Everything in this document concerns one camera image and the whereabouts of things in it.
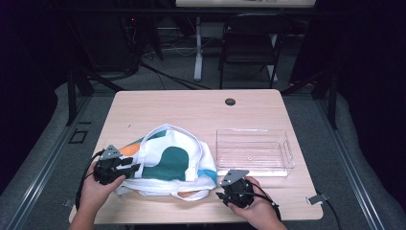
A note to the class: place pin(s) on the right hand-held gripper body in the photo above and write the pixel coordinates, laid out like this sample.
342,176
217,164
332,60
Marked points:
239,193

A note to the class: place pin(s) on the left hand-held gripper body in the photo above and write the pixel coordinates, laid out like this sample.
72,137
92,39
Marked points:
108,169

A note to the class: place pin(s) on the white tote bag teal orange print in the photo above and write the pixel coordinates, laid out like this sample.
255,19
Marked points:
174,159

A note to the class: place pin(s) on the clear plastic tray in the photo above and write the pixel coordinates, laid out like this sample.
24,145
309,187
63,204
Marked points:
255,153

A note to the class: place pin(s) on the person's right hand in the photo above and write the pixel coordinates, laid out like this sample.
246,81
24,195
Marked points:
258,209

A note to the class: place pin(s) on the person's left hand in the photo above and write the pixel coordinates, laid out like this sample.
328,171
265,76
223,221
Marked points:
95,191

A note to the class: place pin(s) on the short black tape strip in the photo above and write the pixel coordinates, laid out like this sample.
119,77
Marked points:
85,122

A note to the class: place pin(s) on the metal table clip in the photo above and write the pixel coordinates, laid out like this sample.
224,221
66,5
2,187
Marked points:
316,199
68,202

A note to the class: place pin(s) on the black metal stand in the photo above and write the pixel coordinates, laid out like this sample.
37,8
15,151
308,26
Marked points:
333,102
72,96

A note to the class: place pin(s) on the black computer tower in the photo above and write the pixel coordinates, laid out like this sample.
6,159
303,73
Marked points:
108,44

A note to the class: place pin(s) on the white desk leg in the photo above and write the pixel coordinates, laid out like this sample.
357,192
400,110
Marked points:
198,57

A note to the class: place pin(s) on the black folding chair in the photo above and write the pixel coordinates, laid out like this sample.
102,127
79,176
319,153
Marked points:
249,44

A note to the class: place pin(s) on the aluminium floor rail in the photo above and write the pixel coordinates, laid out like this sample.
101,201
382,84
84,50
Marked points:
41,172
351,166

